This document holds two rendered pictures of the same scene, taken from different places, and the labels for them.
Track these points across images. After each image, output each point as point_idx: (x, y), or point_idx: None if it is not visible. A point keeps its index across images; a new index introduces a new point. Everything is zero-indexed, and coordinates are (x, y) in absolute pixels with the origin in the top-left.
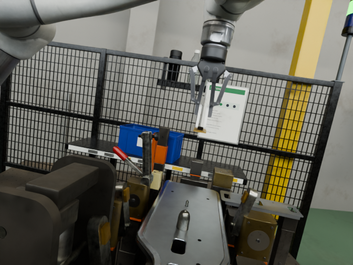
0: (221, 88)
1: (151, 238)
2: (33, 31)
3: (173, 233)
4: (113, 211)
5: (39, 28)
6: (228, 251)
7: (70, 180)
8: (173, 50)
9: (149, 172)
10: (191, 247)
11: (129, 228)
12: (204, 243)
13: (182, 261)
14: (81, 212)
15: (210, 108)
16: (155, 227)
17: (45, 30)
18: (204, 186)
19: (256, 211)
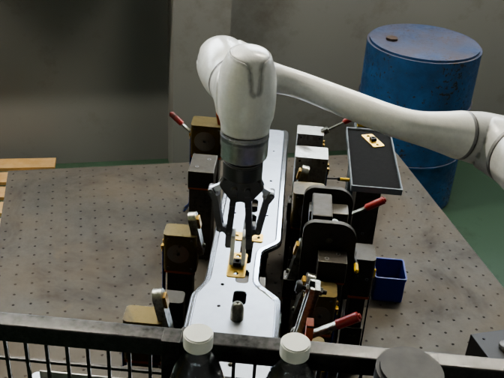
0: (220, 204)
1: (266, 300)
2: (490, 176)
3: (246, 308)
4: None
5: (490, 172)
6: (190, 301)
7: (315, 199)
8: (421, 350)
9: (295, 324)
10: (226, 297)
11: (292, 316)
12: (214, 303)
13: (235, 285)
14: None
15: None
16: (265, 312)
17: (499, 179)
18: None
19: (142, 321)
